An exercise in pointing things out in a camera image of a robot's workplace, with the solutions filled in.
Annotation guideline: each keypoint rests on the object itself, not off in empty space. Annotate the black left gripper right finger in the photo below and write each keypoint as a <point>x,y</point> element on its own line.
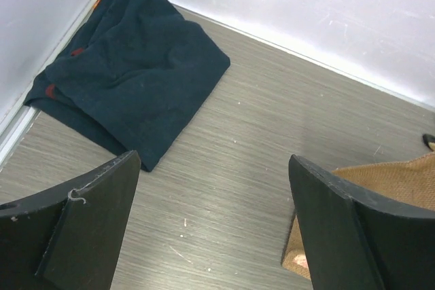
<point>355,238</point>

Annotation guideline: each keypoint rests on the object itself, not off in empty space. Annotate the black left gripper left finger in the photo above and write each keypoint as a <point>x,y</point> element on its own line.
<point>69,236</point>

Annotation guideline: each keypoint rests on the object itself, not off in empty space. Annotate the tan burlap canvas bag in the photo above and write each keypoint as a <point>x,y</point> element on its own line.
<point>411,182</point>

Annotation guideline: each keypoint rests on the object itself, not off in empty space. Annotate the dark navy folded cloth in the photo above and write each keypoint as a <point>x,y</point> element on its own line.
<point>131,78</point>

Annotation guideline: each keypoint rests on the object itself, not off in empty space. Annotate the aluminium frame rail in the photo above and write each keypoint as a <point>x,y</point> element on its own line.
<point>33,32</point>

